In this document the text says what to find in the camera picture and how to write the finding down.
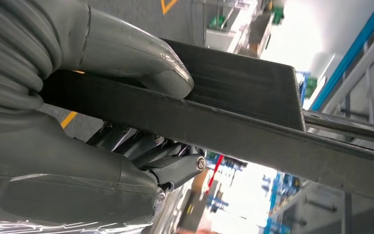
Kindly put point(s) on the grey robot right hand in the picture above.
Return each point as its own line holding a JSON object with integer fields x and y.
{"x": 61, "y": 181}

